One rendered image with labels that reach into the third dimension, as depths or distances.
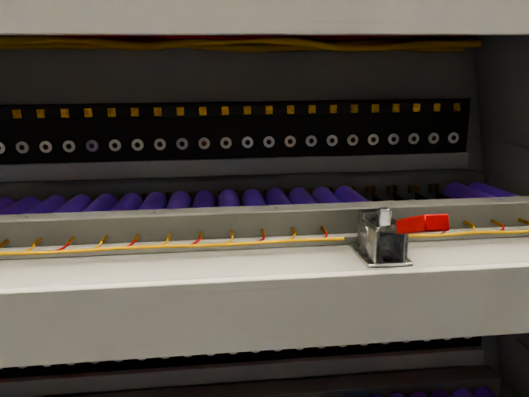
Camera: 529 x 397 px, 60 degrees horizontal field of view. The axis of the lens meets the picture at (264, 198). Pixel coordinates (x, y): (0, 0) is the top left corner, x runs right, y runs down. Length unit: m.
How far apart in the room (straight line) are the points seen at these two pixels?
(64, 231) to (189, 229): 0.08
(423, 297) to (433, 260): 0.03
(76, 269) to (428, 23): 0.27
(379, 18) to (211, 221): 0.17
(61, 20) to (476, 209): 0.30
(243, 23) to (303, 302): 0.17
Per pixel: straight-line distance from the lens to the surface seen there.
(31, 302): 0.28
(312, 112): 0.44
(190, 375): 0.45
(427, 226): 0.22
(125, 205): 0.36
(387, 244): 0.31
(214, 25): 0.30
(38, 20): 0.31
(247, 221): 0.30
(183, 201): 0.36
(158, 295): 0.26
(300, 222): 0.31
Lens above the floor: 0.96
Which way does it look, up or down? 5 degrees up
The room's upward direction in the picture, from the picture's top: 2 degrees counter-clockwise
